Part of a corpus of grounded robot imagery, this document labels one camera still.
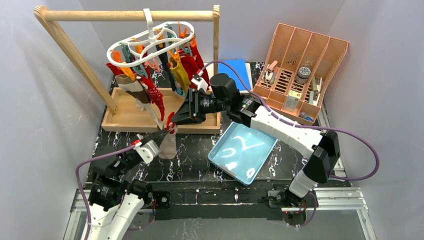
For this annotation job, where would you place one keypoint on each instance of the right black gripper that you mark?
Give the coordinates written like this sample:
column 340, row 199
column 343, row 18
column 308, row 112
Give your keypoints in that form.
column 192, row 106

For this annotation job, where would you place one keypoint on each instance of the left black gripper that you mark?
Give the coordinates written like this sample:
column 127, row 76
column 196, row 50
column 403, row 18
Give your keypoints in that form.
column 145, row 139

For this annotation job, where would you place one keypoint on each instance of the beige sock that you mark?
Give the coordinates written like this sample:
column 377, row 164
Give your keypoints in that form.
column 168, row 147

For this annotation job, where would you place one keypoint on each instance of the white sock hanger with clips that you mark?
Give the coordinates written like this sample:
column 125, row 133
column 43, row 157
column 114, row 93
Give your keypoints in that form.
column 130, row 54

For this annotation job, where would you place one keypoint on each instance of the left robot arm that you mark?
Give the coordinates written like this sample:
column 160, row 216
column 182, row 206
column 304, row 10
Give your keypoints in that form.
column 113, row 202

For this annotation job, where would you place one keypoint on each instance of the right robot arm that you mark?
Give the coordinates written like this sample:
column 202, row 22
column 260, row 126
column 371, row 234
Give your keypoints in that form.
column 321, row 149

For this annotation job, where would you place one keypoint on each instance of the red santa hanging sock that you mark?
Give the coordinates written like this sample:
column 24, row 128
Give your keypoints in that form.
column 154, row 94

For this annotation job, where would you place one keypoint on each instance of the wooden clothes rack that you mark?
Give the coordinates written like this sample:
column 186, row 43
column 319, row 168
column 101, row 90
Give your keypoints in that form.
column 122, row 114

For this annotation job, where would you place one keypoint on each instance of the brown striped hanging sock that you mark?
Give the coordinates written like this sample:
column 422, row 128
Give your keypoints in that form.
column 138, row 91

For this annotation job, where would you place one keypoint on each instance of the navy hanging sock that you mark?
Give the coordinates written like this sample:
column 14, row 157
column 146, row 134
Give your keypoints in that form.
column 164, row 60

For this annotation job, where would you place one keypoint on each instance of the light blue plastic basket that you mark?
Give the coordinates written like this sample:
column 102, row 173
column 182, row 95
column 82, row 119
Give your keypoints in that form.
column 241, row 152

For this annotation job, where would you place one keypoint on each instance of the long red hanging sock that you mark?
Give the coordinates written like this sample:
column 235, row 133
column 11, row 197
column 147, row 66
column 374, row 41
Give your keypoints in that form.
column 115, row 69

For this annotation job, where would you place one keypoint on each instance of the stapler in organizer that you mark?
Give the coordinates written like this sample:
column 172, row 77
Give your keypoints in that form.
column 269, row 73

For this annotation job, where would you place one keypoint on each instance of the white small box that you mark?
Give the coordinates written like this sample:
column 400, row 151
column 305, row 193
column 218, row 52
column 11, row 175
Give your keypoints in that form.
column 292, row 100

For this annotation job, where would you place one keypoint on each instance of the pink desk file organizer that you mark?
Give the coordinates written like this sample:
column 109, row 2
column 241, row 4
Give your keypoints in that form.
column 293, row 48

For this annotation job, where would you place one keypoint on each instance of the grey round tin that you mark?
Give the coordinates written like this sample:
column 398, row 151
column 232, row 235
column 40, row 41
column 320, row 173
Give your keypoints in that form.
column 303, row 74

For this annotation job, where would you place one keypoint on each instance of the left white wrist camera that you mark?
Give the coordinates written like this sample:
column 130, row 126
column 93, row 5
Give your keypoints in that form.
column 147, row 151

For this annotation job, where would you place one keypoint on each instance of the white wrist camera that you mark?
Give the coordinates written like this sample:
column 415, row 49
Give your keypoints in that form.
column 147, row 151
column 199, row 83

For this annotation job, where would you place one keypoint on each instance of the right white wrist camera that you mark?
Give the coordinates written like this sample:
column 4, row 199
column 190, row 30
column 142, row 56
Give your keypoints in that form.
column 199, row 83

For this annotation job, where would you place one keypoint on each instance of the metal base rail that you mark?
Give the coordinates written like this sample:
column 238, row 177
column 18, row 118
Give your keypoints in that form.
column 262, row 200

